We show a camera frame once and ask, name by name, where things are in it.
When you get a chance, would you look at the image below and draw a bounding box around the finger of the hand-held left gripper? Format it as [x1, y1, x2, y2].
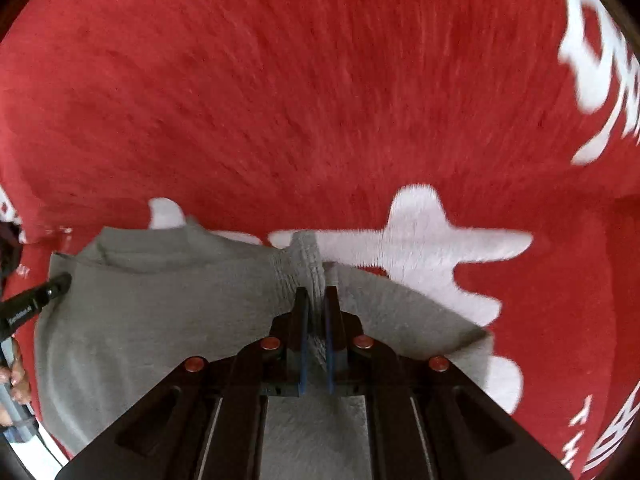
[0, 272, 72, 335]

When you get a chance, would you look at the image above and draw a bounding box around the thin black cable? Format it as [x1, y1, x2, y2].
[34, 427, 73, 463]

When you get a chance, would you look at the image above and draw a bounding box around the person's left hand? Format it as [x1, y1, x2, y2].
[0, 351, 33, 407]

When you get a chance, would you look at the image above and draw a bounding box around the red printed blanket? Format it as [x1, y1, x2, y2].
[0, 0, 640, 480]

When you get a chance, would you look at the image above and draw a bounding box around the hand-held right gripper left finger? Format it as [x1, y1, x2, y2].
[55, 287, 310, 480]

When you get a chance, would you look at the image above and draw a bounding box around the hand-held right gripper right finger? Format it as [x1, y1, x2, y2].
[324, 286, 574, 480]

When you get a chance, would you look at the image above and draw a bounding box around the grey knit sweater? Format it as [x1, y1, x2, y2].
[34, 215, 497, 480]

